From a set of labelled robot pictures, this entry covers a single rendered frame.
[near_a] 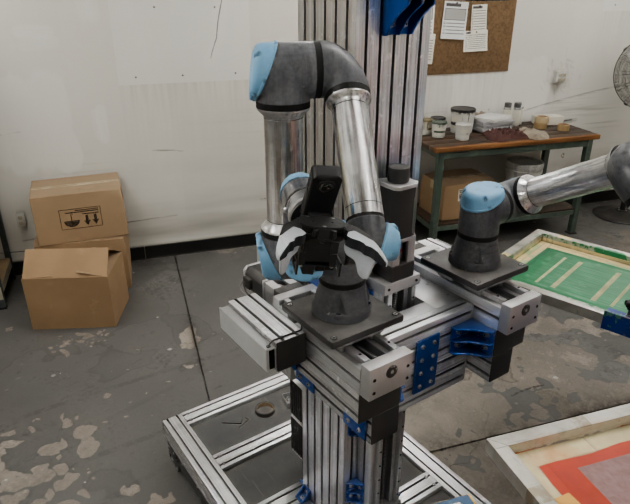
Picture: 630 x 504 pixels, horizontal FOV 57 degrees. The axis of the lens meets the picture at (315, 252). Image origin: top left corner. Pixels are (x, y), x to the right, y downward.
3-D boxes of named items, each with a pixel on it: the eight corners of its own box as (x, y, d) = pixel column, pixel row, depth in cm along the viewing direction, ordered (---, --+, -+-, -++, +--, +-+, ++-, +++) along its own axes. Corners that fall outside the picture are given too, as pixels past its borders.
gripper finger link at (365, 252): (392, 289, 85) (346, 264, 91) (400, 252, 83) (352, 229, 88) (379, 294, 83) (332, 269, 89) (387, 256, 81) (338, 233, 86)
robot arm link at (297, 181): (319, 210, 114) (319, 167, 111) (329, 231, 104) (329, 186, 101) (278, 212, 113) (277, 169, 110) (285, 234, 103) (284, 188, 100)
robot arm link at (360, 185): (361, 61, 132) (392, 269, 118) (312, 62, 131) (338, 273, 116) (371, 27, 121) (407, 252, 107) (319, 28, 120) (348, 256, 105)
